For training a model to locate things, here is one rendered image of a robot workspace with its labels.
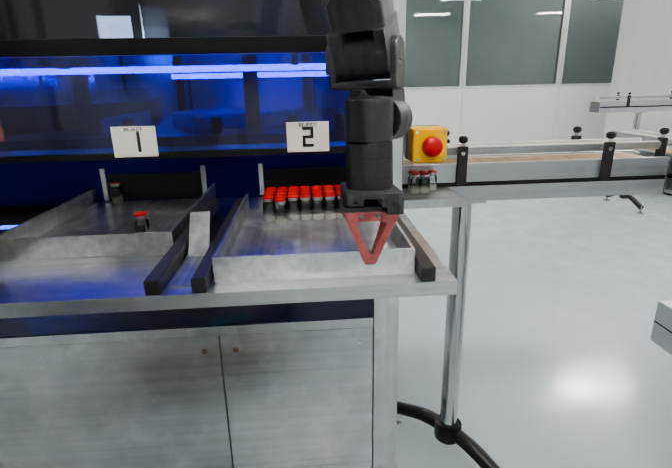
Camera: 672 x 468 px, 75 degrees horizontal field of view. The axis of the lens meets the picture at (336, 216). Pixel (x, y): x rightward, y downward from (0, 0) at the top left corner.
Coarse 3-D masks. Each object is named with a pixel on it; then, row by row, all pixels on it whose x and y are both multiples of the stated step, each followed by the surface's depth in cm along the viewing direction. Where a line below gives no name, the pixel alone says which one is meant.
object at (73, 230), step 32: (96, 192) 97; (32, 224) 74; (64, 224) 82; (96, 224) 81; (128, 224) 81; (160, 224) 81; (0, 256) 65; (32, 256) 65; (64, 256) 66; (96, 256) 66
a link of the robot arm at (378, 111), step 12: (360, 96) 50; (372, 96) 50; (384, 96) 51; (348, 108) 51; (360, 108) 50; (372, 108) 49; (384, 108) 50; (348, 120) 51; (360, 120) 50; (372, 120) 50; (384, 120) 50; (348, 132) 52; (360, 132) 50; (372, 132) 50; (384, 132) 51
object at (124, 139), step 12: (120, 132) 86; (132, 132) 86; (144, 132) 86; (120, 144) 87; (132, 144) 87; (144, 144) 87; (156, 144) 87; (120, 156) 87; (132, 156) 87; (144, 156) 88
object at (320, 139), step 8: (288, 128) 88; (296, 128) 88; (320, 128) 88; (328, 128) 89; (288, 136) 88; (296, 136) 89; (320, 136) 89; (328, 136) 89; (288, 144) 89; (296, 144) 89; (320, 144) 89; (328, 144) 90
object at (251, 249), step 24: (240, 216) 77; (336, 216) 83; (240, 240) 71; (264, 240) 71; (288, 240) 71; (312, 240) 71; (336, 240) 70; (408, 240) 60; (216, 264) 56; (240, 264) 56; (264, 264) 56; (288, 264) 57; (312, 264) 57; (336, 264) 57; (360, 264) 57; (384, 264) 57; (408, 264) 58
